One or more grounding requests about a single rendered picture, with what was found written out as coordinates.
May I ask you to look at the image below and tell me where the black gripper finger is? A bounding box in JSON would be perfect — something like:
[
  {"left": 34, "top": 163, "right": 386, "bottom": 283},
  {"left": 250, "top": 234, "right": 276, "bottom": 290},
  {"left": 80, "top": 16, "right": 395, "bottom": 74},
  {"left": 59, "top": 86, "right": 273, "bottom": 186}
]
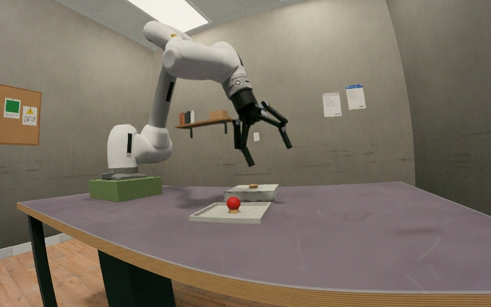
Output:
[
  {"left": 231, "top": 115, "right": 254, "bottom": 167},
  {"left": 249, "top": 101, "right": 292, "bottom": 150}
]

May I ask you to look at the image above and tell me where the red ball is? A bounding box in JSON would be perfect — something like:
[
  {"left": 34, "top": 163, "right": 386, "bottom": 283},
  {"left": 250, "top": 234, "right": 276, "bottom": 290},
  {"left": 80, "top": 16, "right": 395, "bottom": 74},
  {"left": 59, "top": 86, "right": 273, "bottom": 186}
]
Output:
[{"left": 226, "top": 197, "right": 240, "bottom": 210}]

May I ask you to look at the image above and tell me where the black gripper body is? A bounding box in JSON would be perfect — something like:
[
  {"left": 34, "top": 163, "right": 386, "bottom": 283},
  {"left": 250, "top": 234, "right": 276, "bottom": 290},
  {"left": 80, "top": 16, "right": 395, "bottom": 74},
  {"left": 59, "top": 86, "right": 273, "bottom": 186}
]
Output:
[{"left": 231, "top": 90, "right": 261, "bottom": 125}]

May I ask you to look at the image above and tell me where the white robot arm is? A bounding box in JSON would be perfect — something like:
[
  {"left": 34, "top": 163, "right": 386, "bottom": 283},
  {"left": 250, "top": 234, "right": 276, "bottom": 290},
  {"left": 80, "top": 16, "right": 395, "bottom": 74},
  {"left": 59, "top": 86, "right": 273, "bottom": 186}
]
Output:
[{"left": 100, "top": 20, "right": 253, "bottom": 180}]

